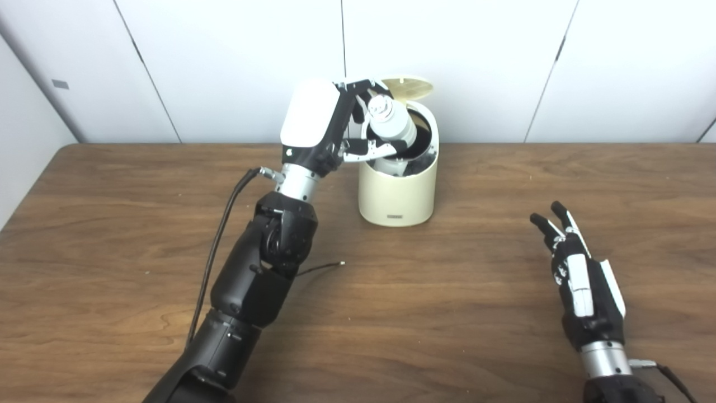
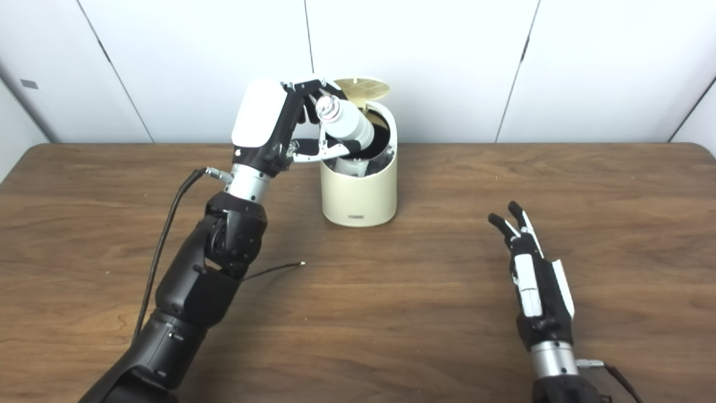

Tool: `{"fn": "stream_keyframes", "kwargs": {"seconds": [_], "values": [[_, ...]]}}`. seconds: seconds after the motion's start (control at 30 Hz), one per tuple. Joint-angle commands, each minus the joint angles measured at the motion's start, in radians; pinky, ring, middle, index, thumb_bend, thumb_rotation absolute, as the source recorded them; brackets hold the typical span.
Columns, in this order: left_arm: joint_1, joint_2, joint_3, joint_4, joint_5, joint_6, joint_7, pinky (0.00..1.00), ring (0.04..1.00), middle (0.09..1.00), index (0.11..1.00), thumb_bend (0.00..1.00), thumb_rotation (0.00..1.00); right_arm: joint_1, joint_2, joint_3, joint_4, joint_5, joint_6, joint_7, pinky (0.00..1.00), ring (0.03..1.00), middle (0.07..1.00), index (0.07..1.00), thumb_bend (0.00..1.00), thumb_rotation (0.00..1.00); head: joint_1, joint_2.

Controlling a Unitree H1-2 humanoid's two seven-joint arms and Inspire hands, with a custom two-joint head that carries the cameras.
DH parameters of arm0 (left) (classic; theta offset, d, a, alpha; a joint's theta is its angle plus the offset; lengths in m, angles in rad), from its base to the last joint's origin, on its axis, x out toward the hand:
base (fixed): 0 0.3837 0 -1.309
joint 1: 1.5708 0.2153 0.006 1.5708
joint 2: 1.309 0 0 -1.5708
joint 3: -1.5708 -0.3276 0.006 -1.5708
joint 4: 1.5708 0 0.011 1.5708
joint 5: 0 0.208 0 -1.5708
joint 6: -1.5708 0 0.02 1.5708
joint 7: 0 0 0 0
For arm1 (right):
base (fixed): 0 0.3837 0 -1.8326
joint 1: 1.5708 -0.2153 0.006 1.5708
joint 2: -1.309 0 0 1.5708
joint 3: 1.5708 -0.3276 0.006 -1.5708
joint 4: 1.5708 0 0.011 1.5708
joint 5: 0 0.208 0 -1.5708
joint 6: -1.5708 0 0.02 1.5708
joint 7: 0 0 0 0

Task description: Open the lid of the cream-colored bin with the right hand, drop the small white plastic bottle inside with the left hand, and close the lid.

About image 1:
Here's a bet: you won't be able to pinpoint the cream-colored plastic bin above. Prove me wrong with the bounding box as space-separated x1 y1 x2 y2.
358 100 440 228

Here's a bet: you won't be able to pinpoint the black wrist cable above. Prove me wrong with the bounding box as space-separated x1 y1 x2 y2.
186 167 286 345
629 359 700 403

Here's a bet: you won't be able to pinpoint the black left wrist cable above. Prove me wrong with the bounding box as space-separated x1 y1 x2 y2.
186 167 286 345

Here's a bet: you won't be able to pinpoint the small white plastic bottle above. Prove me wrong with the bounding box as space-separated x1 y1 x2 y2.
366 94 418 176

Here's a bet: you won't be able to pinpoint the cream round bin lid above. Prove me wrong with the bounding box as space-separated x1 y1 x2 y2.
380 76 434 102

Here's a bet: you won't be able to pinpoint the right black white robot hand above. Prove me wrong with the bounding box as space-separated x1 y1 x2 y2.
530 201 627 352

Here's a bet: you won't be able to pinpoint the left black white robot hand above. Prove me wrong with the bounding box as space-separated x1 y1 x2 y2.
280 78 409 179

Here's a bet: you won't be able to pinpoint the black bin liner bag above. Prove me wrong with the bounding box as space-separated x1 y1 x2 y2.
364 112 437 177

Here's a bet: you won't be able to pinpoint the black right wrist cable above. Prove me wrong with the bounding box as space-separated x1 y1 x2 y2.
629 359 700 403

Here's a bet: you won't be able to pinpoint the thin black loose wire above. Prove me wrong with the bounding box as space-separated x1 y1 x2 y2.
295 261 345 278

